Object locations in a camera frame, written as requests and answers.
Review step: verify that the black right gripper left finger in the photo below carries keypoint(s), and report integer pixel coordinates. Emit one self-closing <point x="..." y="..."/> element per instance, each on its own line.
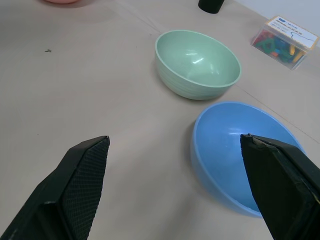
<point x="75" y="180"/>

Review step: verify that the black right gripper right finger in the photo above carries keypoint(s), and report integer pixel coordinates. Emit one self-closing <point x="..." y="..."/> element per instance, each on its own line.
<point x="280" y="185"/>

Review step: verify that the blue bowl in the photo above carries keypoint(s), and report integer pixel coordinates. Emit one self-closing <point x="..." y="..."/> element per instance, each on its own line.
<point x="220" y="155"/>

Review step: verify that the clear box of coloured pieces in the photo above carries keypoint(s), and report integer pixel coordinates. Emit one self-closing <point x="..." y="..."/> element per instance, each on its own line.
<point x="283" y="43"/>

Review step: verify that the green bowl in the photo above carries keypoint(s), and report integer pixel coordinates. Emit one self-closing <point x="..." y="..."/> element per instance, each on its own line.
<point x="197" y="65"/>

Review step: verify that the red bowl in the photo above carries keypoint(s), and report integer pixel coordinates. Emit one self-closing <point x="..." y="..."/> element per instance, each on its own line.
<point x="61" y="1"/>

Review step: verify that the black cylindrical object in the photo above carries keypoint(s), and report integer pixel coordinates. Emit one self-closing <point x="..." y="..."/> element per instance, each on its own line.
<point x="210" y="5"/>

